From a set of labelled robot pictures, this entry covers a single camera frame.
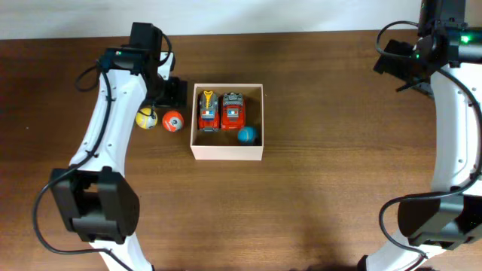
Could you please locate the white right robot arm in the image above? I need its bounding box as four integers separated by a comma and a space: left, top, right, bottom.
358, 0, 481, 270

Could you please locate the black left cable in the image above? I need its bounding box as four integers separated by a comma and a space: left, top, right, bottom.
32, 32, 173, 271

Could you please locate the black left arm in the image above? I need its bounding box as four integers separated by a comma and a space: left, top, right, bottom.
41, 22, 187, 270

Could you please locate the red toy truck yellow crane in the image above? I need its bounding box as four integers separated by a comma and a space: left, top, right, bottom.
197, 90, 220, 132

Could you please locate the red face ball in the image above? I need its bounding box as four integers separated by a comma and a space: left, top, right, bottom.
162, 110, 184, 132

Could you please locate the blue face ball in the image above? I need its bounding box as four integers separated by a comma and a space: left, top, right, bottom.
237, 126, 258, 145

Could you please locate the red toy fire truck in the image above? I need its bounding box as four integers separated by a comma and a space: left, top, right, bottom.
221, 93, 246, 130

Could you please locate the white cardboard box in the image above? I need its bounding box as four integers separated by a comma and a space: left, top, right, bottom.
190, 84, 264, 160

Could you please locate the yellow face ball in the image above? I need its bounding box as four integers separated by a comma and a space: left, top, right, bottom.
135, 108, 158, 129

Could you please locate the black cable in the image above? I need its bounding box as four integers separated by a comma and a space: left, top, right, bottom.
375, 20, 482, 271
32, 32, 173, 271

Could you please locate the black right cable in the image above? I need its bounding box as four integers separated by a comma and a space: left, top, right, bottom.
375, 20, 482, 271

